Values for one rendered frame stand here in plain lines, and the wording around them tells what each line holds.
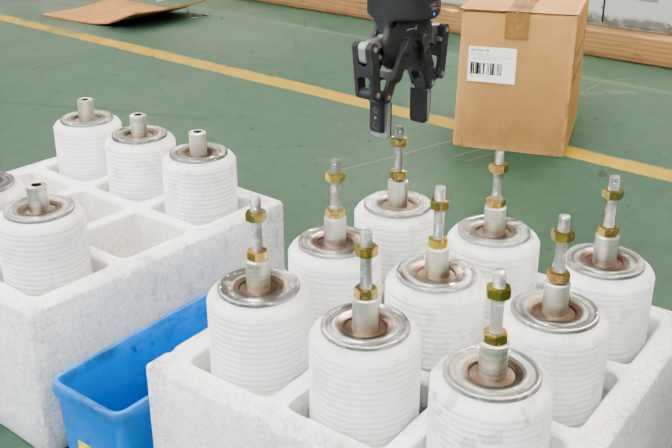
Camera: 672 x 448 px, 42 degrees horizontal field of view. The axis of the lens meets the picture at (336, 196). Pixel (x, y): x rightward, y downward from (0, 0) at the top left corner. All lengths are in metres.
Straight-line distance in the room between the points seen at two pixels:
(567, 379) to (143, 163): 0.66
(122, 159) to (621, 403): 0.71
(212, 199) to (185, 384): 0.37
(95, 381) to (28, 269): 0.14
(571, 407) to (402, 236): 0.27
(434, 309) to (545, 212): 0.86
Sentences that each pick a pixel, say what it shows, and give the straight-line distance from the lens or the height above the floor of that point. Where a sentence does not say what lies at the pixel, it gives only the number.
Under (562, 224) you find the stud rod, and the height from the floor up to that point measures 0.34.
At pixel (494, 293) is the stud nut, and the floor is 0.33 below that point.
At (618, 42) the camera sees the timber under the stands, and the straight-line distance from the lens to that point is 2.81.
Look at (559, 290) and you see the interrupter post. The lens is 0.77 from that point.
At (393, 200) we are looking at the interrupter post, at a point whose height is 0.26.
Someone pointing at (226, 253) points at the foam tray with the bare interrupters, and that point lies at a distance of 1.13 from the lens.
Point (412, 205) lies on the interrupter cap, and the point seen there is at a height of 0.25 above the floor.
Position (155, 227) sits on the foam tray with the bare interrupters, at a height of 0.17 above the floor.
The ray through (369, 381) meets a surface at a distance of 0.72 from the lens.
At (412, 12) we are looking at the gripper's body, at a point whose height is 0.47.
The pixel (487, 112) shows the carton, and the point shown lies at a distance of 1.92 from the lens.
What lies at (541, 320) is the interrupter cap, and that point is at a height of 0.25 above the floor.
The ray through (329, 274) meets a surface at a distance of 0.86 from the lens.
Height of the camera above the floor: 0.64
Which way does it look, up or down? 22 degrees down
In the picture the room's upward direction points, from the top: straight up
